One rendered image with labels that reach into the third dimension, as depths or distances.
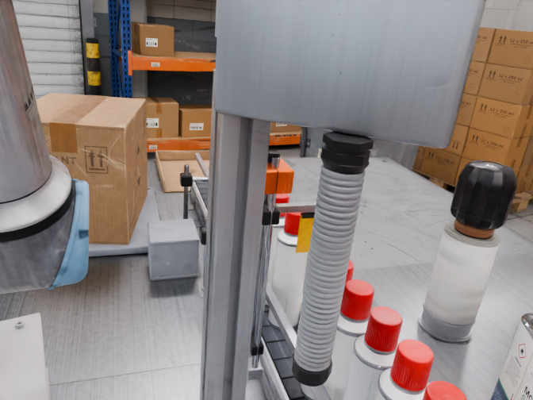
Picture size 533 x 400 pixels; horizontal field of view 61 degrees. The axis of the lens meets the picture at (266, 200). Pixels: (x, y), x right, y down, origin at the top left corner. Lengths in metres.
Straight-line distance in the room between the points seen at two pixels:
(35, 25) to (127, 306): 3.97
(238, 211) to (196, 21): 4.72
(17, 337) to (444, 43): 0.60
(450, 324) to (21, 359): 0.63
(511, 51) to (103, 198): 3.33
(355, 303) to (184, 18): 4.68
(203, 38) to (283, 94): 4.83
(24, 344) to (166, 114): 3.76
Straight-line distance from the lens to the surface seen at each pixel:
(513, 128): 3.86
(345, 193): 0.31
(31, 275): 0.52
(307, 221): 0.59
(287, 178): 0.52
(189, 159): 1.68
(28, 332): 0.69
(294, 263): 0.70
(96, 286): 0.97
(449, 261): 0.77
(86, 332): 0.86
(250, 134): 0.41
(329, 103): 0.32
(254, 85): 0.33
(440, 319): 0.82
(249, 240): 0.44
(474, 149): 4.02
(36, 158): 0.45
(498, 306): 0.99
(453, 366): 0.80
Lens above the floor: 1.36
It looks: 23 degrees down
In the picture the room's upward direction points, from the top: 6 degrees clockwise
